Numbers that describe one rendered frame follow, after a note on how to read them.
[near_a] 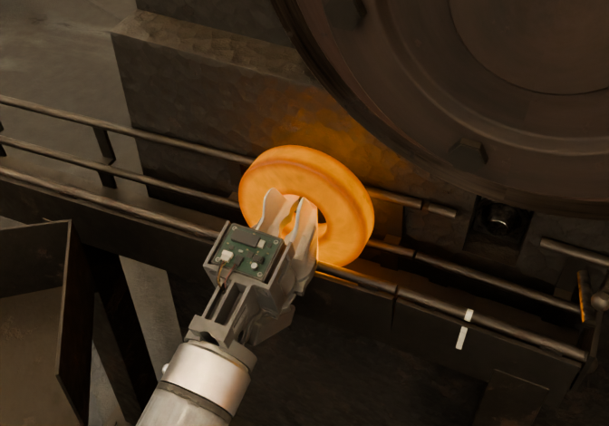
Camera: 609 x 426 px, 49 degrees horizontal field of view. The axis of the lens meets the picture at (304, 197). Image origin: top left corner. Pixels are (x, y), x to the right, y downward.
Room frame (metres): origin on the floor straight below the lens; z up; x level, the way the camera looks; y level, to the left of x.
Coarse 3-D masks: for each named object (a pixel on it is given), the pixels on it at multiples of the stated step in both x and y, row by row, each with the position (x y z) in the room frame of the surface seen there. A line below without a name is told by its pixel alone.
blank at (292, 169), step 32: (256, 160) 0.54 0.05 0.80; (288, 160) 0.51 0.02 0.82; (320, 160) 0.51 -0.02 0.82; (256, 192) 0.52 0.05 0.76; (288, 192) 0.51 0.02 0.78; (320, 192) 0.49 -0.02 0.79; (352, 192) 0.49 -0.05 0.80; (288, 224) 0.52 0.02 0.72; (320, 224) 0.52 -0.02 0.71; (352, 224) 0.48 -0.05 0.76; (320, 256) 0.49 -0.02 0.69; (352, 256) 0.47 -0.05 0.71
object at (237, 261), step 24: (216, 240) 0.42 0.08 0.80; (240, 240) 0.41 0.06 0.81; (264, 240) 0.41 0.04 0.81; (216, 264) 0.40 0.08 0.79; (240, 264) 0.39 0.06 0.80; (264, 264) 0.39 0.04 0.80; (288, 264) 0.40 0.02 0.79; (216, 288) 0.38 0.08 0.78; (240, 288) 0.38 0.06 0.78; (264, 288) 0.37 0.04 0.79; (288, 288) 0.40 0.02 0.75; (216, 312) 0.35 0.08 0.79; (240, 312) 0.35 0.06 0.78; (264, 312) 0.38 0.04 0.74; (192, 336) 0.34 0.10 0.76; (216, 336) 0.32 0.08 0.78; (240, 336) 0.35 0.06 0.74; (240, 360) 0.32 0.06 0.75
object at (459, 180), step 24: (288, 0) 0.47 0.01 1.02; (288, 24) 0.47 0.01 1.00; (312, 48) 0.46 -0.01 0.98; (312, 72) 0.46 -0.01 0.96; (336, 72) 0.46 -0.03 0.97; (336, 96) 0.46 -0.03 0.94; (360, 120) 0.45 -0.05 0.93; (384, 144) 0.44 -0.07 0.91; (408, 144) 0.43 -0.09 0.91; (432, 168) 0.42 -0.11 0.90; (480, 192) 0.40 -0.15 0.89; (504, 192) 0.39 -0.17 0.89; (528, 192) 0.38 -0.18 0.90; (576, 216) 0.37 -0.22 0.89; (600, 216) 0.36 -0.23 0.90
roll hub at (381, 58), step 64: (384, 0) 0.36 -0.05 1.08; (448, 0) 0.33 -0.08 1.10; (512, 0) 0.32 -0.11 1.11; (576, 0) 0.30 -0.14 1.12; (384, 64) 0.35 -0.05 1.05; (448, 64) 0.35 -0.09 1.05; (512, 64) 0.31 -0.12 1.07; (576, 64) 0.30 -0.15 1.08; (448, 128) 0.33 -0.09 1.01; (512, 128) 0.33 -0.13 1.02; (576, 128) 0.31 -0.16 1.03; (576, 192) 0.30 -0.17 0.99
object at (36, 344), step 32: (32, 224) 0.51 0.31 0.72; (64, 224) 0.52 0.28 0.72; (0, 256) 0.50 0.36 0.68; (32, 256) 0.51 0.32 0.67; (64, 256) 0.52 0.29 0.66; (0, 288) 0.50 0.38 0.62; (32, 288) 0.51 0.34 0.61; (64, 288) 0.42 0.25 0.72; (96, 288) 0.52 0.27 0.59; (0, 320) 0.47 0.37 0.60; (32, 320) 0.46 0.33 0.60; (64, 320) 0.39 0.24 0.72; (0, 352) 0.42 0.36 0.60; (32, 352) 0.42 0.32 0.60; (64, 352) 0.35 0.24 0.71; (0, 384) 0.38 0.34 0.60; (32, 384) 0.38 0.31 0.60; (64, 384) 0.32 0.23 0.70; (0, 416) 0.34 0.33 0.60; (32, 416) 0.34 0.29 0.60; (64, 416) 0.34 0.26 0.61
